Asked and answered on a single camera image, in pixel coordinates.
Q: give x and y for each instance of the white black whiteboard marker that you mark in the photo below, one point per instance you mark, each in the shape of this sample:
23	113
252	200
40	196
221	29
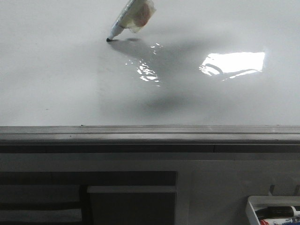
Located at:
134	16

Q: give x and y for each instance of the white marker tray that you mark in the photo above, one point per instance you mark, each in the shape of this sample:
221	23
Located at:
255	203

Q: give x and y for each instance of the red blue marker in tray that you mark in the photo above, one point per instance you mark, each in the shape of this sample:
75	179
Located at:
280	221

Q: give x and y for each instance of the metal tray hook left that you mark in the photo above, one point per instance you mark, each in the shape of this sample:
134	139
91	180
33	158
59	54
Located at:
271	190

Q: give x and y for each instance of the dark cabinet panel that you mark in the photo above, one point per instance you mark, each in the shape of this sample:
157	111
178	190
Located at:
133	205

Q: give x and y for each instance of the aluminium whiteboard bottom frame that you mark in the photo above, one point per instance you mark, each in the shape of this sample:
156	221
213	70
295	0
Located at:
150	138

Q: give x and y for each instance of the white whiteboard surface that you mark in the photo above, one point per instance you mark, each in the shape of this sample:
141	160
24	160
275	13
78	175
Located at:
196	62

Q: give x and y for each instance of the black capped marker in tray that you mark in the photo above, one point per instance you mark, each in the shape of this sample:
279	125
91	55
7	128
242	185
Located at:
278	212

